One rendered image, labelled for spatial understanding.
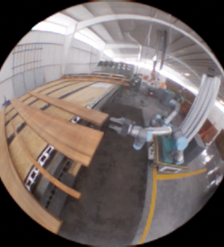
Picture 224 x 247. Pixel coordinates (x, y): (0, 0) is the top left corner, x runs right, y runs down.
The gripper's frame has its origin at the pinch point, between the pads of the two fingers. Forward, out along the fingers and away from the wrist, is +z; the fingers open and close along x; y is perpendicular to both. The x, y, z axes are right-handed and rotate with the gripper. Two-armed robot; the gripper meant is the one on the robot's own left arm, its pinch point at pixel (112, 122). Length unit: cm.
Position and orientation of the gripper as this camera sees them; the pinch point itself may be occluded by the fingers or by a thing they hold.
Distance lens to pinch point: 57.5
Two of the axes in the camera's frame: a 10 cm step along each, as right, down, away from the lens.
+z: -9.1, -3.4, 2.3
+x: -1.3, 7.6, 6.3
